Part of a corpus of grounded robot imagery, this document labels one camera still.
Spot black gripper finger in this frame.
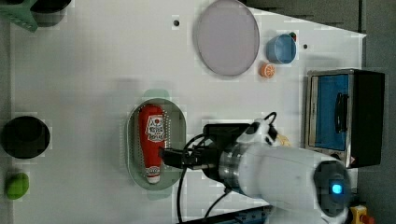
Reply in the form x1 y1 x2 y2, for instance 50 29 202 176
159 148 185 158
163 157 185 169

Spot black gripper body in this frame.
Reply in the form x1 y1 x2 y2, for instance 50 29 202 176
185 123 248 182

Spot red plush ketchup bottle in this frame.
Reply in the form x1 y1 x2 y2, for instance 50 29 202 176
138 105 165 184

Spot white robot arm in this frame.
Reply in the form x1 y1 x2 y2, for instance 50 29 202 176
159 120 351 224

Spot peeled banana toy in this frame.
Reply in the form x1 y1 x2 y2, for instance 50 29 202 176
276 133 291 147

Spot orange slice toy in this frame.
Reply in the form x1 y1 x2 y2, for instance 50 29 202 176
261 63 276 78

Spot grey round plate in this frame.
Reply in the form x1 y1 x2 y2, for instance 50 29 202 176
195 0 260 76

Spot blue cup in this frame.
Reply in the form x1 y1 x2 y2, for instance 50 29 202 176
265 34 296 64

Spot black round bowl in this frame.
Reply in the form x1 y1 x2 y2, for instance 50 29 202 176
1 116 50 160

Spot black toaster oven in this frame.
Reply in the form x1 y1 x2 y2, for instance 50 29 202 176
304 68 385 169

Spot green plush toy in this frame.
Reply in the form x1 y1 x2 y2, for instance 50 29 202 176
6 173 30 200

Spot yellow red clamp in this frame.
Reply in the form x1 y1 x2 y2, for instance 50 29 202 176
350 205 375 224

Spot black bowl top left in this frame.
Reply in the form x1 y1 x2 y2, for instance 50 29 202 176
30 0 72 27

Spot green perforated rack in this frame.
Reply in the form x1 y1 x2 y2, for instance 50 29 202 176
0 0 38 33

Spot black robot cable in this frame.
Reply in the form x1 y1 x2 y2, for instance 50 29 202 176
176 133 233 224

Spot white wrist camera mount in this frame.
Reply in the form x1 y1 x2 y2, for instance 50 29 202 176
236 112 279 147

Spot blue metal frame rail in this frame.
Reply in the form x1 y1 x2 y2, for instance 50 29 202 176
178 205 273 224

